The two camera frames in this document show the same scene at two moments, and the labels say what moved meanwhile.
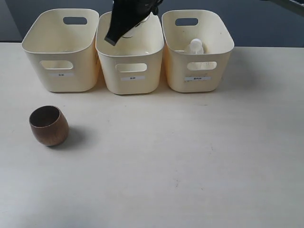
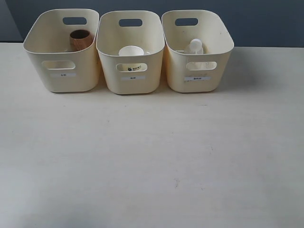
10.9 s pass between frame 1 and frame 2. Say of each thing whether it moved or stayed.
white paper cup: moved
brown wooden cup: moved
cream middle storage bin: stayed
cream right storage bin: stayed
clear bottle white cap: stayed
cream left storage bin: stayed
